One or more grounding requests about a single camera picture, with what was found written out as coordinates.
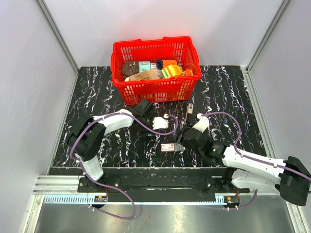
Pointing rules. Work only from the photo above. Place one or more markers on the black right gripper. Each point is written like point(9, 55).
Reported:
point(185, 143)

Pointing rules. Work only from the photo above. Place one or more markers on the orange cylinder can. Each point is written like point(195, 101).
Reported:
point(162, 63)

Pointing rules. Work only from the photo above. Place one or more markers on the cardboard box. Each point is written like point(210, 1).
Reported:
point(145, 75)

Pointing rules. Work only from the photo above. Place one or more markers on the orange packet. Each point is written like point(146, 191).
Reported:
point(187, 72)

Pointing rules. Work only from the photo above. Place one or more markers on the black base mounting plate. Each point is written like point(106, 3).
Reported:
point(207, 185)

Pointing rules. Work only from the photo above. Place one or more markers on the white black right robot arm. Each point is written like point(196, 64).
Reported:
point(289, 178)

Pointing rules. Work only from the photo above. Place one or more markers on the yellow green striped box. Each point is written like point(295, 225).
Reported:
point(171, 71)

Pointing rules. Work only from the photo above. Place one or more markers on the staple box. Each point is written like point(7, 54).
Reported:
point(172, 147)

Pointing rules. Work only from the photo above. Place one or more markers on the teal small box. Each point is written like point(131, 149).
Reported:
point(144, 66)

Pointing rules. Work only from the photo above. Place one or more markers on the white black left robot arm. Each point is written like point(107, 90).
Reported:
point(86, 135)

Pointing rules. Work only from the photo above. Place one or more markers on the brown round item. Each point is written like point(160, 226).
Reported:
point(130, 68)

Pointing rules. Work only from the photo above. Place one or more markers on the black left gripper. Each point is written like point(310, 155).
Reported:
point(145, 131)

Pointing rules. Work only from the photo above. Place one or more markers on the red plastic basket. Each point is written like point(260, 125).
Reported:
point(176, 88)

